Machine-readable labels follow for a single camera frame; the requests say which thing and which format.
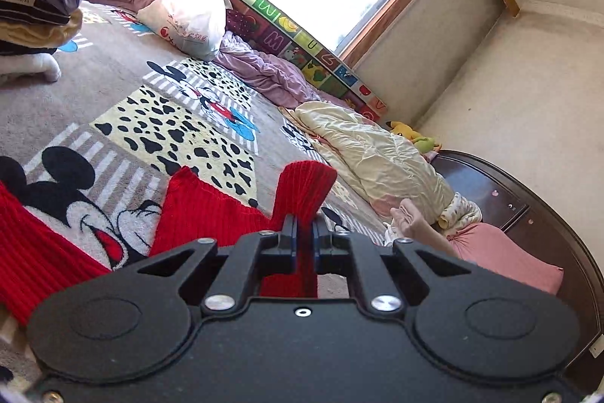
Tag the purple quilt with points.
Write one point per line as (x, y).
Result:
(278, 70)

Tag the yellow plush toy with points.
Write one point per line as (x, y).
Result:
(403, 129)

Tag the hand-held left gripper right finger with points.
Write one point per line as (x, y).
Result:
(317, 245)

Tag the dark wooden headboard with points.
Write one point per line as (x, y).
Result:
(557, 233)

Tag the white plastic bag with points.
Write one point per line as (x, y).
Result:
(193, 20)

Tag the pink pillow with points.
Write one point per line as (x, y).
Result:
(500, 252)

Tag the pastel folded clothes stack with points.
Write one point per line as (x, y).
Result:
(417, 221)

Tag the red knit sweater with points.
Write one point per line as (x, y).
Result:
(207, 209)

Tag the colourful alphabet foam mat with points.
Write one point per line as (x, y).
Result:
(283, 25)

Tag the cartoon mouse printed blanket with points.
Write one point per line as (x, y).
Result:
(71, 96)

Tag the white floral cloth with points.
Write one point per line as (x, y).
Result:
(460, 212)

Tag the cream quilt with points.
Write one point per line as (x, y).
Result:
(377, 148)

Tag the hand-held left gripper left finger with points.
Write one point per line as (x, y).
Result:
(293, 242)

